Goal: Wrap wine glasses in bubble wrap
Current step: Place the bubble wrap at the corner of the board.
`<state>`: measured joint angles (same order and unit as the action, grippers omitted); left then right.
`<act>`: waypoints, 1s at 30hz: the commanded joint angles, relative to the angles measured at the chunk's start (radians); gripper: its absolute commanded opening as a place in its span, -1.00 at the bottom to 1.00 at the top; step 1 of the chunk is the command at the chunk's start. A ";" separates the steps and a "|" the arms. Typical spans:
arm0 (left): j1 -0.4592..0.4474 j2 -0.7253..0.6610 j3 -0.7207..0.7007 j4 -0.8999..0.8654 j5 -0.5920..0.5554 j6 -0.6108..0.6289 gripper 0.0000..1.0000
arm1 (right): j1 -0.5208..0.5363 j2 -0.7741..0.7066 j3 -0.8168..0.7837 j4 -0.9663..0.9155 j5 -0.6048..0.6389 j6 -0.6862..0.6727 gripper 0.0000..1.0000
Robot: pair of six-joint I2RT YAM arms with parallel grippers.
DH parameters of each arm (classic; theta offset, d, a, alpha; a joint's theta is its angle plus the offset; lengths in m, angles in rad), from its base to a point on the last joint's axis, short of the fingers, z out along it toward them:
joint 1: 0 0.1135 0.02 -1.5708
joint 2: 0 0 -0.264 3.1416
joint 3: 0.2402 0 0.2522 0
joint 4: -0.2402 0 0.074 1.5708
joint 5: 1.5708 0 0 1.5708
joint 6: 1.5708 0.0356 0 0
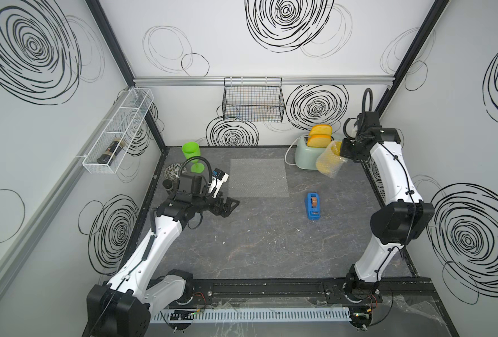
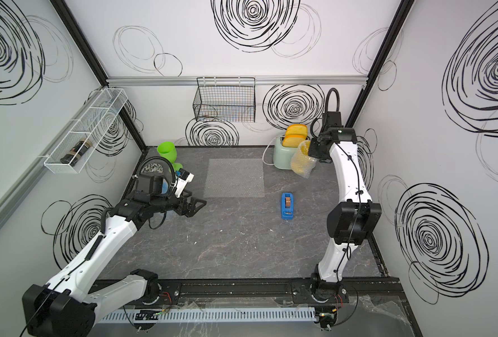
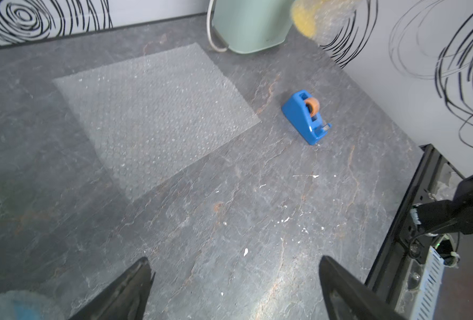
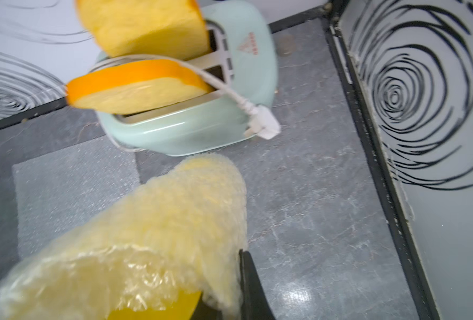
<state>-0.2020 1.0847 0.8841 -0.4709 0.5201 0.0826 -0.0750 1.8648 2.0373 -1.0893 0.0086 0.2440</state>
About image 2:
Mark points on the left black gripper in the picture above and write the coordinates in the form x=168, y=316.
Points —
x=190, y=210

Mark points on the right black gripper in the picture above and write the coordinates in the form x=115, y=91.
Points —
x=312, y=152

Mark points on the blue plastic wine glass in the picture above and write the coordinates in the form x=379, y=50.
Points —
x=164, y=187

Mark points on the green plastic wine glass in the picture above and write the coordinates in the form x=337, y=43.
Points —
x=168, y=151

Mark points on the blue tape dispenser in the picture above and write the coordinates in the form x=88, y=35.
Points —
x=287, y=206

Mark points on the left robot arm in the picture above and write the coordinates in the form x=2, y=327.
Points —
x=65, y=305

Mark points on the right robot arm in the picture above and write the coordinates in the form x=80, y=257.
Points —
x=353, y=220

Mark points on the back toast slice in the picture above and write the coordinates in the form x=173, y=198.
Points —
x=297, y=130

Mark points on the toast slice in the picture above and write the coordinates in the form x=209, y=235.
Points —
x=293, y=140
x=297, y=130

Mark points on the front toast slice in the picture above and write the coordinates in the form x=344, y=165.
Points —
x=293, y=140

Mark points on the mint green toaster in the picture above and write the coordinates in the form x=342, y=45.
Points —
x=282, y=156

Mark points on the patterned small bowl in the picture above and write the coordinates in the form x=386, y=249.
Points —
x=154, y=168

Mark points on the dark bottle in shelf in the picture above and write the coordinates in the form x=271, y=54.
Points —
x=76, y=152

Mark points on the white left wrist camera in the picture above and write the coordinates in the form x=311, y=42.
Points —
x=183, y=178

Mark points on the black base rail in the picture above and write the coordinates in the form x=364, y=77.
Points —
x=174, y=292

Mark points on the black wire basket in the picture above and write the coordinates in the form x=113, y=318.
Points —
x=230, y=99

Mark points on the white slotted cable duct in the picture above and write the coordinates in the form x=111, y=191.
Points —
x=213, y=315

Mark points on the white wire shelf basket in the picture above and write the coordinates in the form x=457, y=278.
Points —
x=100, y=124

